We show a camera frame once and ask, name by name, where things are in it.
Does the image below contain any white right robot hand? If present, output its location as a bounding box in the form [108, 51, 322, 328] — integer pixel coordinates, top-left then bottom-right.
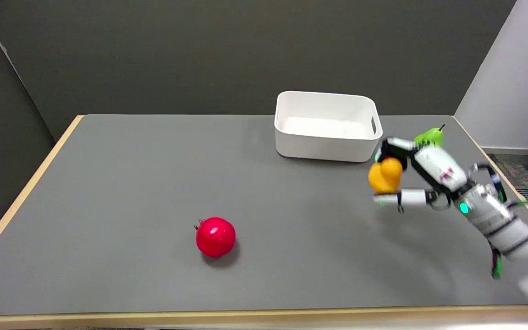
[373, 137, 471, 214]

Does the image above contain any orange yellow toy fruit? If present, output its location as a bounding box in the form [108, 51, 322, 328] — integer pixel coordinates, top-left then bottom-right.
[368, 157, 403, 194]

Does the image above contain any white plastic box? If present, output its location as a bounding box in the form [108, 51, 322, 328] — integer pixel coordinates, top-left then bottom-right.
[274, 91, 383, 163]

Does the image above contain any green pear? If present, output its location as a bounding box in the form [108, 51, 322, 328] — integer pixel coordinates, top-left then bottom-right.
[414, 124, 446, 148]

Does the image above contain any red pomegranate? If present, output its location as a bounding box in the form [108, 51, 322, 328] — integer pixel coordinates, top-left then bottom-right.
[194, 217, 237, 258]

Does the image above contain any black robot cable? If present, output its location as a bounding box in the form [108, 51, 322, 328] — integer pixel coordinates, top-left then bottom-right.
[469, 162, 507, 202]

